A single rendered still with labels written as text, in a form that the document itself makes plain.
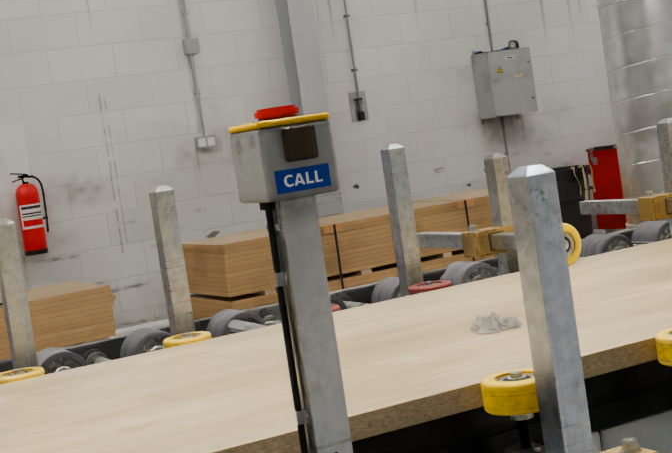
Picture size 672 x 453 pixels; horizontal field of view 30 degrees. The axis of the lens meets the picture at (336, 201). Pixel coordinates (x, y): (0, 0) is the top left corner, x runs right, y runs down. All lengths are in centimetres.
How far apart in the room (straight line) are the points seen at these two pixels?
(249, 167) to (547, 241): 31
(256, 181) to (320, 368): 18
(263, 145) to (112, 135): 752
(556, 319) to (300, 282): 28
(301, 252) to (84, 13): 756
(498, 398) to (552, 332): 17
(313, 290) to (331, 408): 11
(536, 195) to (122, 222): 743
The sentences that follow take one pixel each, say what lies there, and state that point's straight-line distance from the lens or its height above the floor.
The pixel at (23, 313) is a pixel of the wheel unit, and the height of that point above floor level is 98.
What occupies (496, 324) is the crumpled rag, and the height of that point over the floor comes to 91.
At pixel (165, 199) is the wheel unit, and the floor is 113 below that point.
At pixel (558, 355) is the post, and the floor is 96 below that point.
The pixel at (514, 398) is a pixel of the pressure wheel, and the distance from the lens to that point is 138.
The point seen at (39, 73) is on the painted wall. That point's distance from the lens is 849.
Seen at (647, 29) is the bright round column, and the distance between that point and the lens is 553.
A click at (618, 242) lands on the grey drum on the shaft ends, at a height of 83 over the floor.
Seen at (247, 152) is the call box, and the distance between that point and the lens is 110.
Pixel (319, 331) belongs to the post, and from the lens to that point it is 112.
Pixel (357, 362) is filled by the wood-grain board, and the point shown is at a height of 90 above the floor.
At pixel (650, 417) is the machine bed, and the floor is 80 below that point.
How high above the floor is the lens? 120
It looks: 3 degrees down
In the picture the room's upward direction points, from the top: 8 degrees counter-clockwise
